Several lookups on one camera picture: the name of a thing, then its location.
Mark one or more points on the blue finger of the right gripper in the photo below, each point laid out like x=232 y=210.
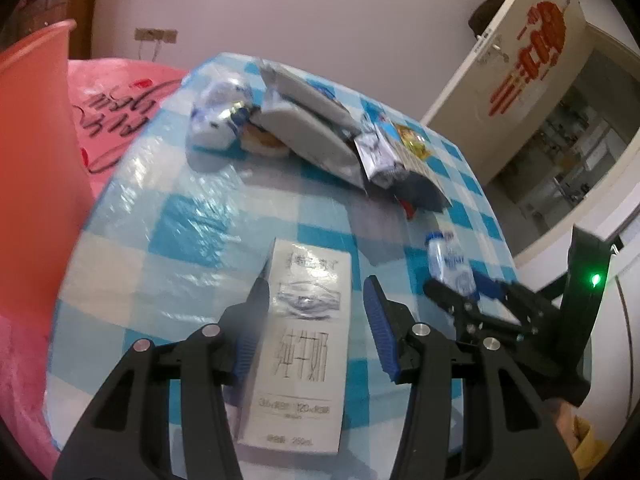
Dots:
x=529 y=307
x=463 y=310

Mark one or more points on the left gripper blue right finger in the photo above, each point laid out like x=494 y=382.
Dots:
x=471 y=414

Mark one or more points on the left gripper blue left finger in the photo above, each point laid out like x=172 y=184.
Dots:
x=123 y=433

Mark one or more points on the small plastic yogurt bottle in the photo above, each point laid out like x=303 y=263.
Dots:
x=447 y=263

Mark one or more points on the white milk carton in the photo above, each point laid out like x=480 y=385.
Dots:
x=294 y=396

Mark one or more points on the orange plastic bucket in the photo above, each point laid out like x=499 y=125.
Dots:
x=45 y=191

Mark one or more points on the white Magican refill pouch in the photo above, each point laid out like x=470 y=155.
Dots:
x=220 y=112

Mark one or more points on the person's right hand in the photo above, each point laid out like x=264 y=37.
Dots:
x=563 y=416

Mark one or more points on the blue white checkered tablecloth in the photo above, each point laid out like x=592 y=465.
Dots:
x=181 y=233

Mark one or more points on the large grey white bag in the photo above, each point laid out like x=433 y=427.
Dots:
x=314 y=126

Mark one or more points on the red door paper decoration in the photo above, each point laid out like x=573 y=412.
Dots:
x=544 y=34

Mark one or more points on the white door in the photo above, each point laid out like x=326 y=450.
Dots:
x=461 y=111

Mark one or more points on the pink heart bed blanket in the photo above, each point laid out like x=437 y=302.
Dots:
x=113 y=99

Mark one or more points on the brown wooden cabinet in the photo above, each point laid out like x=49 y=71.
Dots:
x=82 y=12

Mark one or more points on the silver door handle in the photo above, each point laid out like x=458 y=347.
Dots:
x=491 y=50

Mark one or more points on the wall power socket strip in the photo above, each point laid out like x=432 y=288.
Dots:
x=166 y=36

